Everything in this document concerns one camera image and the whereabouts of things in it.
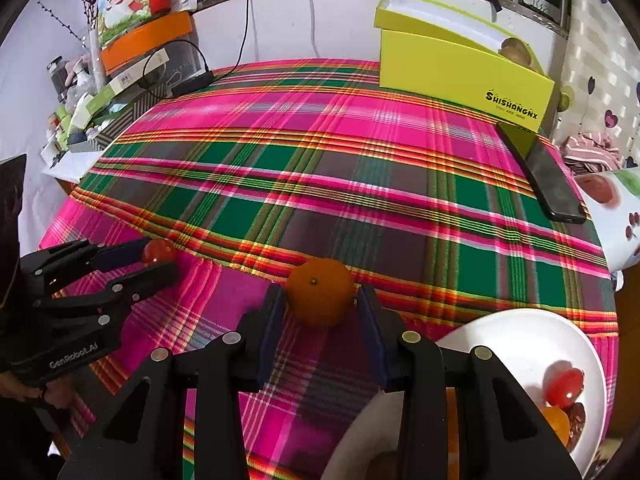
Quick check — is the white plate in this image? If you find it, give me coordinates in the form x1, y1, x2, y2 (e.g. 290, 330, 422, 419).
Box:
320, 308, 608, 480

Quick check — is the dark grey jar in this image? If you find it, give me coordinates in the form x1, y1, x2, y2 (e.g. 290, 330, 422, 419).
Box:
47, 56, 73, 101

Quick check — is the white curtain with hearts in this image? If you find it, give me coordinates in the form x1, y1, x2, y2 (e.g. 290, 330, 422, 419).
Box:
550, 0, 640, 171

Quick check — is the orange box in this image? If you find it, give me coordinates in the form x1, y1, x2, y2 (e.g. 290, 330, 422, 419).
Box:
100, 10, 196, 73

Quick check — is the yellow green cardboard box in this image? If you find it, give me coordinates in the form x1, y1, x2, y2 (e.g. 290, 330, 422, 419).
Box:
378, 27, 556, 133

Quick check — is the pink striped cloth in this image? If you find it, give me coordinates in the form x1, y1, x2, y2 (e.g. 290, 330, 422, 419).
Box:
560, 132, 626, 173

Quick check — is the wrinkled dark red jujube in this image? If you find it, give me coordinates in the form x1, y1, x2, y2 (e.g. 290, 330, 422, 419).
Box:
565, 402, 587, 451

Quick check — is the grey patterned box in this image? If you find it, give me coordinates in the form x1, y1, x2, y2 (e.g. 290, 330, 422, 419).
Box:
97, 82, 168, 148

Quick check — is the yellow green box lid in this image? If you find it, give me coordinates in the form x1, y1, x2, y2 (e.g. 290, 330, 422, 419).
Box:
374, 0, 543, 73

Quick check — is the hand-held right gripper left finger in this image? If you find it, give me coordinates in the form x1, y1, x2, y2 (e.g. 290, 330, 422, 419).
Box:
57, 284, 288, 480

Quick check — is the small red tomato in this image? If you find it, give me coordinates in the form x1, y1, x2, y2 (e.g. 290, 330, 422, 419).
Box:
544, 366, 586, 409

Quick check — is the long white green box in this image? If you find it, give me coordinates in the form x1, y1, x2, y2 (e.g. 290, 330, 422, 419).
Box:
82, 49, 168, 113

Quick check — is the person's left hand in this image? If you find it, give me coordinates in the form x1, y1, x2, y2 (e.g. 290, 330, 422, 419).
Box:
0, 372, 76, 408

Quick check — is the large red tomato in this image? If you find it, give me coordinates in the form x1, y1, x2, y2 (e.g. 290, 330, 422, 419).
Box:
141, 239, 178, 267

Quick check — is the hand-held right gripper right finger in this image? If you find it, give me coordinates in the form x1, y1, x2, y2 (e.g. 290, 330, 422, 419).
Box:
356, 284, 583, 480

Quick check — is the bare twig decoration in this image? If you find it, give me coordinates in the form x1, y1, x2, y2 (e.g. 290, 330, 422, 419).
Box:
37, 0, 107, 92

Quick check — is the black cable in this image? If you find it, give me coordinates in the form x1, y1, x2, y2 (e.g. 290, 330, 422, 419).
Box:
140, 0, 253, 91

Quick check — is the white printed pillow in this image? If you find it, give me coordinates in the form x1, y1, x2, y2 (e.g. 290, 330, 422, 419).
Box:
574, 167, 640, 273

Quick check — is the yellow orange tomato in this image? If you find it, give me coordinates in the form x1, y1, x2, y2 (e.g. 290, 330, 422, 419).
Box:
540, 406, 572, 448

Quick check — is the black power adapter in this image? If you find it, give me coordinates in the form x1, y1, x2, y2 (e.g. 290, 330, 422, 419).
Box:
170, 71, 216, 97

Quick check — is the black phone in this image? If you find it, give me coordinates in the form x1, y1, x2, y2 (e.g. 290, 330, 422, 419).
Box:
496, 121, 588, 224

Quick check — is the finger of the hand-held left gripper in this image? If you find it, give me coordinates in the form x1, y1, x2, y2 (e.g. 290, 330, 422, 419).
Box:
32, 261, 181, 331
20, 239, 151, 288

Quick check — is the brown kiwi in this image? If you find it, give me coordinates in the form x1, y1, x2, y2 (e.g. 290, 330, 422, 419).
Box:
500, 37, 532, 67

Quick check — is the pink green plaid tablecloth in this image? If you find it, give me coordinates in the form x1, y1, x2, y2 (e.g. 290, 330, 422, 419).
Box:
37, 58, 621, 480

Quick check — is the tangerine with stem dot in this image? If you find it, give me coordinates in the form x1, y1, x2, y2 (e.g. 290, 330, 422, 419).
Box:
285, 258, 356, 328

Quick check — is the white cable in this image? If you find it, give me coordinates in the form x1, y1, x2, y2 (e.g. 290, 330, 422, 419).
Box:
295, 0, 323, 61

